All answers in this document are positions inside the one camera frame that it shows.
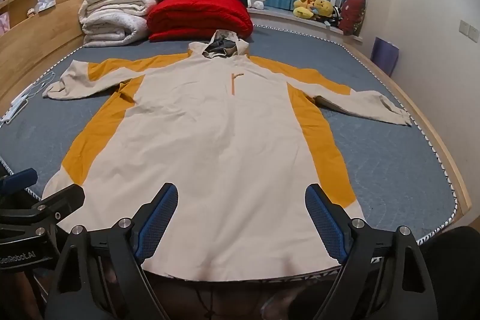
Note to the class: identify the beige and yellow hooded jacket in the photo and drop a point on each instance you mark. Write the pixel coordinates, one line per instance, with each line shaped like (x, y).
(210, 155)

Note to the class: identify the red cushion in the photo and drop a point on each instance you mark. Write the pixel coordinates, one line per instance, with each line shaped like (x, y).
(352, 15)

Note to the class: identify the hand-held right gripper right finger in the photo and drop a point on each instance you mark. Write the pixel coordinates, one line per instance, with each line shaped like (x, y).
(325, 223)

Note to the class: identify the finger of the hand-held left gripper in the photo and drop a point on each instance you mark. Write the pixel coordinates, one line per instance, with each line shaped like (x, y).
(20, 180)
(60, 200)

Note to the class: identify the white folded fleece blanket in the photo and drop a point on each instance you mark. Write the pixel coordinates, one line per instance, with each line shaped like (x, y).
(112, 18)

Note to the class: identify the white clothes hangers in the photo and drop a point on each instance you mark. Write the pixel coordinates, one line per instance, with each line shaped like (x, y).
(17, 106)

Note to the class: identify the grey bed mattress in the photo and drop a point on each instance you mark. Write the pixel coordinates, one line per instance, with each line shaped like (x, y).
(393, 162)

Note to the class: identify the red folded quilt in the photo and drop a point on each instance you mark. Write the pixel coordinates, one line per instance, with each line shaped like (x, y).
(198, 16)

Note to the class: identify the white wall switch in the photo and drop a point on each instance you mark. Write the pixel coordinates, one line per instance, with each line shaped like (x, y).
(469, 29)

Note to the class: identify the wooden bed frame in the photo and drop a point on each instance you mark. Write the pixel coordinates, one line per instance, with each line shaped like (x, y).
(37, 39)

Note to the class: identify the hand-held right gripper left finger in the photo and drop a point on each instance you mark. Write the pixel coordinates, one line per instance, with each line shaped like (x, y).
(162, 215)

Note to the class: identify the tissue pack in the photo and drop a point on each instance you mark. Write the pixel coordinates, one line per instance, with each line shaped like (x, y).
(45, 2)

